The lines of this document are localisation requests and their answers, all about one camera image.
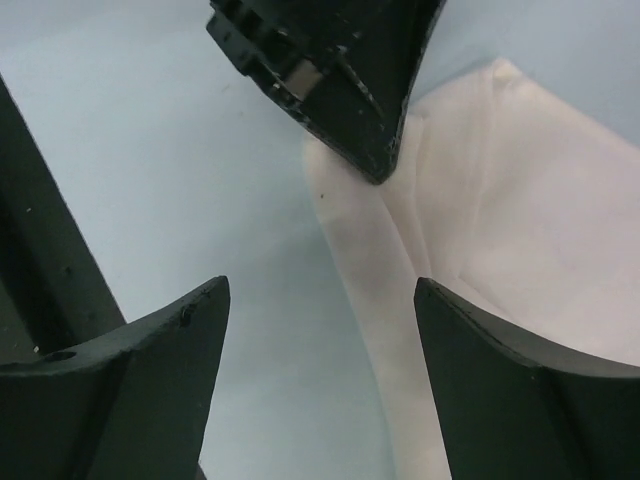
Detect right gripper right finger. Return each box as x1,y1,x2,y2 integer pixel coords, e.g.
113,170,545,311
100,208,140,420
414,278,639,479

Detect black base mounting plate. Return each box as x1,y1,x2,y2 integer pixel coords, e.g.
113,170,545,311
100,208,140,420
1,91,129,368

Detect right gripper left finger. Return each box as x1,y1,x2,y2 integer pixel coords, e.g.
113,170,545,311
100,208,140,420
1,276,230,479

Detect white cloth napkin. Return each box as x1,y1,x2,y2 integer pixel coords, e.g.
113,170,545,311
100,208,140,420
304,58,639,479

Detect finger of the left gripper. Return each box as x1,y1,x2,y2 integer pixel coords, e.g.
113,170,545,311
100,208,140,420
206,0,444,185

